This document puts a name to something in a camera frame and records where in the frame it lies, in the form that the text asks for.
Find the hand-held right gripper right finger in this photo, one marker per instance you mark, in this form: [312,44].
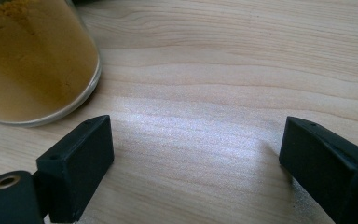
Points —
[326,168]

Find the white lid orange powder jar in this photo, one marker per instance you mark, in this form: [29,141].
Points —
[34,68]

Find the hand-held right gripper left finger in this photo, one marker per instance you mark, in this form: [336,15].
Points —
[74,168]

